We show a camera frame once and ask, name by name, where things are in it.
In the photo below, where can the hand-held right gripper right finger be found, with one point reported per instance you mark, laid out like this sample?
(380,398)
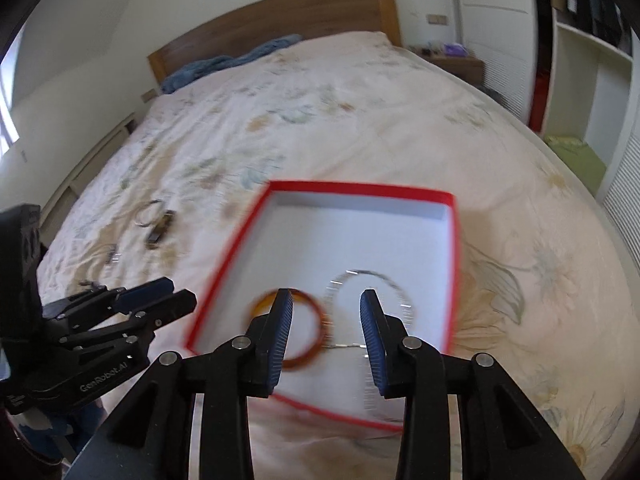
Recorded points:
(372,340)

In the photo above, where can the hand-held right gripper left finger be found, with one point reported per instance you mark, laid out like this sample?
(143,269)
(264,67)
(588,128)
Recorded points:
(282,340)

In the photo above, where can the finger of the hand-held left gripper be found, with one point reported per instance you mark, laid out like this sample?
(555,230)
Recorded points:
(170,305)
(145,291)

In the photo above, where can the amber bangle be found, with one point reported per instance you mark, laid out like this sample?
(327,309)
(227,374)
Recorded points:
(305,361)

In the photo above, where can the red shallow cardboard box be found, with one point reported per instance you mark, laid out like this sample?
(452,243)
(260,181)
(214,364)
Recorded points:
(360,240)

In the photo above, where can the dark beaded earrings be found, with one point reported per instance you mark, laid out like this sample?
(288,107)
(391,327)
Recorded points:
(89,284)

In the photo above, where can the dark tortoiseshell bangle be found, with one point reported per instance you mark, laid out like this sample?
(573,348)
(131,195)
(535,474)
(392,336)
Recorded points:
(157,232)

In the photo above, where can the thin silver bangle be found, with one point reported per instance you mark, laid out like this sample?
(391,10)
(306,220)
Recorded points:
(142,220)

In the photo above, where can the blue pillow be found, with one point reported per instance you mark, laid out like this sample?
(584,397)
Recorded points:
(195,75)
(270,50)

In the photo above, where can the window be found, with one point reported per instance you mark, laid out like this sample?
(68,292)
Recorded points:
(6,110)

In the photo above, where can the green mat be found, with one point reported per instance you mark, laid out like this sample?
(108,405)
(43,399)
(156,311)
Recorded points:
(575,155)

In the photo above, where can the wooden nightstand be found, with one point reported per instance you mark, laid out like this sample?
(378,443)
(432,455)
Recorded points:
(460,67)

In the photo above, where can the red cabinet panel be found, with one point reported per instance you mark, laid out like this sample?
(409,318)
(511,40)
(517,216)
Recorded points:
(539,105)

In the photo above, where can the white louvred door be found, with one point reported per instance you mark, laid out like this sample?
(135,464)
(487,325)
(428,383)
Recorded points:
(625,190)

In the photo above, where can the purple packet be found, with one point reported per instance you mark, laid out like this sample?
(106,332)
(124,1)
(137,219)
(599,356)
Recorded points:
(456,50)

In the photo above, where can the wooden headboard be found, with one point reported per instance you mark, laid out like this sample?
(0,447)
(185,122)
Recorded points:
(280,15)

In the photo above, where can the white wardrobe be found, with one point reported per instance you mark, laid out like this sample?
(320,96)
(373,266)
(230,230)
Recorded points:
(495,35)

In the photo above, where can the white shelf unit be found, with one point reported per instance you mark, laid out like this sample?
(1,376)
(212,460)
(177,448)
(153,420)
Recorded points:
(590,85)

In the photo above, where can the low white wall cabinet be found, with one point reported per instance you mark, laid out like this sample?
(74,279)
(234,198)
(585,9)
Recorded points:
(100,160)

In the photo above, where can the wall switch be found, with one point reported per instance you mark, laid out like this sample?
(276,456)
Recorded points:
(149,95)
(437,19)

